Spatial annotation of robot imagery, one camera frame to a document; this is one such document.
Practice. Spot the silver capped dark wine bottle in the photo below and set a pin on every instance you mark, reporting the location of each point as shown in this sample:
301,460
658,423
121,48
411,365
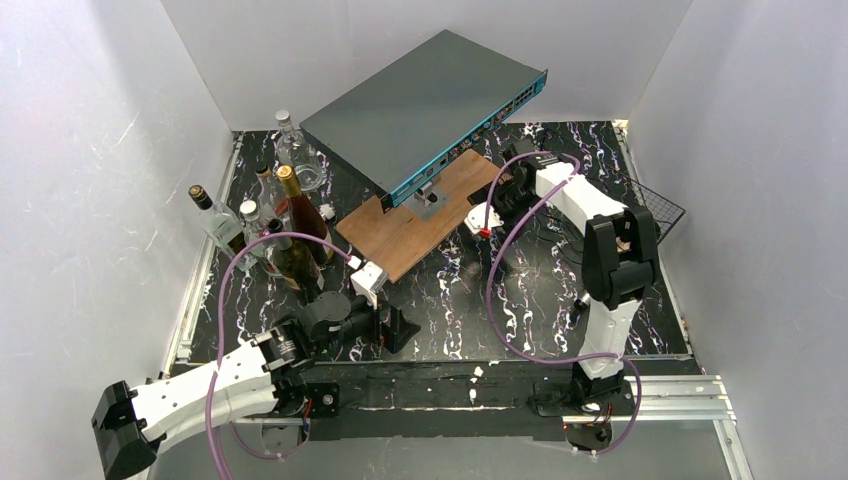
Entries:
294,262

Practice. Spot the clear gold label liquor bottle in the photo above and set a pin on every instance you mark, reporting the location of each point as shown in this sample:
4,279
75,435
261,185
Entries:
219,222

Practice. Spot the white plastic faucet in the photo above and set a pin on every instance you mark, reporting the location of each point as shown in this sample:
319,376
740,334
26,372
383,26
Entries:
327,212

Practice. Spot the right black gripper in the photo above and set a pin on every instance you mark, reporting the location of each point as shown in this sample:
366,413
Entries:
499,195

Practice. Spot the black wire wine rack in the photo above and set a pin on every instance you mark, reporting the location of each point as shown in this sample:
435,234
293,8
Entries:
605,162

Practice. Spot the clear round glass bottle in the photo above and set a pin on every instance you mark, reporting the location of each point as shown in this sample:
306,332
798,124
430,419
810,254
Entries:
293,149

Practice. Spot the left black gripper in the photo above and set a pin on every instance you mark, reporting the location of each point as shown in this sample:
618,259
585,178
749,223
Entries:
384,324

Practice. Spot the aluminium frame rail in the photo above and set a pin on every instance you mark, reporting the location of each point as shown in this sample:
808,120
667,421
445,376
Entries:
201,399

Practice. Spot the clear silver capped bottle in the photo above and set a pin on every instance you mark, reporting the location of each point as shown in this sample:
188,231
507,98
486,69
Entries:
254,228

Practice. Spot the gold capped wine bottle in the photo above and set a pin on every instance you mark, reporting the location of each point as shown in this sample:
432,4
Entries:
305,216

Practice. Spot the teal network switch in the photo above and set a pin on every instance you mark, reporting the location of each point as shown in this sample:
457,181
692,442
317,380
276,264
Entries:
402,126

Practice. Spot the dark bottle brown label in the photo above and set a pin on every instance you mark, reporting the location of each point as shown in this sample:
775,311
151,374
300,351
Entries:
582,303

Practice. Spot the clear bottle black gold label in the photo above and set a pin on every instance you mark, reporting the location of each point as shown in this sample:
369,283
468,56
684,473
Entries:
272,199

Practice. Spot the wooden board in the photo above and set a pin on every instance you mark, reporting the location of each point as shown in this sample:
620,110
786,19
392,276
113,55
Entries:
400,238

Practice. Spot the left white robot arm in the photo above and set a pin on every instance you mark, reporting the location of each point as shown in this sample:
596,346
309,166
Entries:
286,352

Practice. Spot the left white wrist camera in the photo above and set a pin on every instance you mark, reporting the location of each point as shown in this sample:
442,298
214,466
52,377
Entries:
367,279

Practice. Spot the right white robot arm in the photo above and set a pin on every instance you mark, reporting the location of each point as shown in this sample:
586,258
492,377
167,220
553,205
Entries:
619,256

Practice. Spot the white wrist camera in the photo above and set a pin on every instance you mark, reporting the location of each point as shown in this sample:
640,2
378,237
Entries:
367,279
476,221

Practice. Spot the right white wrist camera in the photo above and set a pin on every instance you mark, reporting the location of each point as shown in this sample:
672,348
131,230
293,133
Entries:
476,221

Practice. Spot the metal switch stand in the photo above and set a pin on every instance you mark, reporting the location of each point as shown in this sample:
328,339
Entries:
427,201

